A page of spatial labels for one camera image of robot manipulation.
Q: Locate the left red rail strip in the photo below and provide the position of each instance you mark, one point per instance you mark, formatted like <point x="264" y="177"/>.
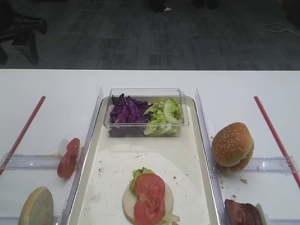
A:
<point x="21" y="135"/>

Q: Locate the black chair base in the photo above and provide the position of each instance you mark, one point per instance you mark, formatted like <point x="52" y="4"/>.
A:
<point x="21" y="30"/>

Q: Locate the upright plain bun half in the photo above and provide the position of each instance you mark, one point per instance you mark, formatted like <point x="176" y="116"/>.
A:
<point x="38" y="208"/>

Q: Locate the tomato slice on bun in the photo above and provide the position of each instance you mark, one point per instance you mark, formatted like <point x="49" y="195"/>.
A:
<point x="149" y="208"/>

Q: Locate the right near clear divider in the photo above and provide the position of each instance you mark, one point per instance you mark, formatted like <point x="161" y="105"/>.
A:
<point x="284" y="221"/>

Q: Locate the sesame burger bun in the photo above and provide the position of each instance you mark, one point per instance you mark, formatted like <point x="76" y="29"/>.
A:
<point x="233" y="147"/>

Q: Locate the brown meat patty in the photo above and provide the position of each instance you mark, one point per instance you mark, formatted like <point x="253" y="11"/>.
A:
<point x="242" y="213"/>

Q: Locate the green lettuce pile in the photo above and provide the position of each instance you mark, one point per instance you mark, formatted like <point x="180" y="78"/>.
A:
<point x="165" y="118"/>

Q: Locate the clear divider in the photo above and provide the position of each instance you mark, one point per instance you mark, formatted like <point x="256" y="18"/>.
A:
<point x="21" y="161"/>
<point x="284" y="221"/>
<point x="272" y="165"/>

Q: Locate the right far clear divider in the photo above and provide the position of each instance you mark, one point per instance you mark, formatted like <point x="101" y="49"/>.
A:
<point x="272" y="165"/>

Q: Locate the red rail strip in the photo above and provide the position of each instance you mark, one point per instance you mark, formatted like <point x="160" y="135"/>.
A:
<point x="21" y="135"/>
<point x="278" y="141"/>

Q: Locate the right red rail strip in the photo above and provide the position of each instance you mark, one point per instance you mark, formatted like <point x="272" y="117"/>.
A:
<point x="278" y="141"/>

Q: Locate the clear plastic salad box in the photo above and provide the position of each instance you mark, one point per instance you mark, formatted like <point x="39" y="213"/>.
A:
<point x="150" y="96"/>

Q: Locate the white metal tray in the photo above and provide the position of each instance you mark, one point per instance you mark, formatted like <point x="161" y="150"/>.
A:
<point x="179" y="161"/>

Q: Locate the purple cabbage pile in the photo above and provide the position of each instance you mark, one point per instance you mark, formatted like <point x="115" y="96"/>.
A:
<point x="127" y="110"/>

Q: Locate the white pusher block far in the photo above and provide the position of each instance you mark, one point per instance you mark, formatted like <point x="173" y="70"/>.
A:
<point x="62" y="149"/>

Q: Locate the left far clear divider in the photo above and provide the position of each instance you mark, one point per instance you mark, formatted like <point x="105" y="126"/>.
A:
<point x="21" y="161"/>

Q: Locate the upright tomato slice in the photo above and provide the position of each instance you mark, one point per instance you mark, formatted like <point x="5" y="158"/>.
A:
<point x="68" y="162"/>

